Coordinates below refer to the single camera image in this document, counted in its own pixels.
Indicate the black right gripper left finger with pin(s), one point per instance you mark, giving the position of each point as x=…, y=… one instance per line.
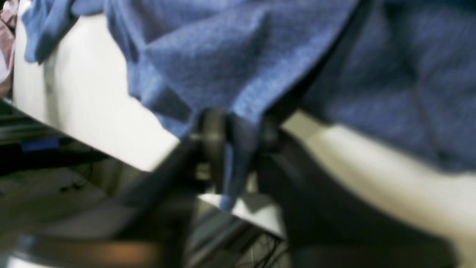
x=145, y=227

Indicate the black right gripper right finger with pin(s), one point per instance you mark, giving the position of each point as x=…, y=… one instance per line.
x=329, y=227

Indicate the blue grey t-shirt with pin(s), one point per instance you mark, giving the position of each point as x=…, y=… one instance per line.
x=399, y=70

